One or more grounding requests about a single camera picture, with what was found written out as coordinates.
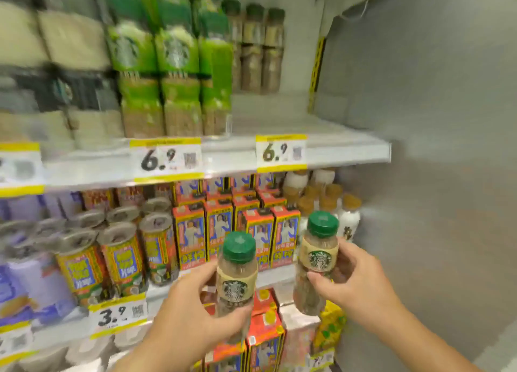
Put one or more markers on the row of red drink cartons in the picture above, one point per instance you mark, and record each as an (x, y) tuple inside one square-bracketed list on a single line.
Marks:
[(202, 226)]

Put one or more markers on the person's right hand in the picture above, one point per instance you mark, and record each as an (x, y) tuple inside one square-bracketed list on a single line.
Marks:
[(363, 291)]

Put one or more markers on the yellow drink carton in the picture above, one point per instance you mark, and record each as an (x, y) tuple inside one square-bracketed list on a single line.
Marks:
[(329, 327)]

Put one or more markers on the person's right thumb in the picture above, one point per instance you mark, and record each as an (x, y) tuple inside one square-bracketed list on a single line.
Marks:
[(325, 283)]

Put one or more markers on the white metal shelf board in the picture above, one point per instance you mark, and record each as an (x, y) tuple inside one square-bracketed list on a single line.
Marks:
[(226, 153)]

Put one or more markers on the person's left thumb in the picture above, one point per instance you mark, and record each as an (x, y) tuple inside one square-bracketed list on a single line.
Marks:
[(202, 277)]

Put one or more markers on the person's right forearm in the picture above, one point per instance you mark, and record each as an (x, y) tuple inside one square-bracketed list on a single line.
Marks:
[(424, 343)]

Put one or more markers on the stack of beige dark packs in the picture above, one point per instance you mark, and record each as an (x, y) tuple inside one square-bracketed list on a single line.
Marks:
[(52, 69)]

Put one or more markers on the person's left hand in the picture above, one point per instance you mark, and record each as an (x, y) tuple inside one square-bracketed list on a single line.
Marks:
[(185, 315)]

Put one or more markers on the group of white round bottles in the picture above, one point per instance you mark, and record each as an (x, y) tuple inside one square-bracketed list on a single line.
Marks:
[(80, 351)]

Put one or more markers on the red orange drink carton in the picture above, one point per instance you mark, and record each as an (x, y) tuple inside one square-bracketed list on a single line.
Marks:
[(264, 301), (224, 359), (264, 339)]

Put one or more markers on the group of white gold-capped bottles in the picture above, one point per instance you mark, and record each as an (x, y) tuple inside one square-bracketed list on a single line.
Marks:
[(323, 198)]

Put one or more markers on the yellow white price tag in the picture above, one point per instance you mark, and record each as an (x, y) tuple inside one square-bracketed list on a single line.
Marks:
[(118, 315), (167, 159), (14, 342), (281, 153), (321, 359), (18, 168)]

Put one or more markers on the yellow black warning strip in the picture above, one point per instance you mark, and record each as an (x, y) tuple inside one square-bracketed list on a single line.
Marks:
[(317, 73)]

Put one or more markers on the group of purple drink packs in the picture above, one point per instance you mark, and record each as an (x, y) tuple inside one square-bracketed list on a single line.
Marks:
[(28, 279)]

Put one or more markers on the row of yellow label cans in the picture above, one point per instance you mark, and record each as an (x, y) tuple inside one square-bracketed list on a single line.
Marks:
[(117, 250)]

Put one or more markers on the white pink drink carton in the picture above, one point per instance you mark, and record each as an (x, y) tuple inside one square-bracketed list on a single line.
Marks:
[(299, 335)]

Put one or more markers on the person's left forearm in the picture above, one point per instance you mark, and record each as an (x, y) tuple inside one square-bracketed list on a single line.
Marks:
[(161, 353)]

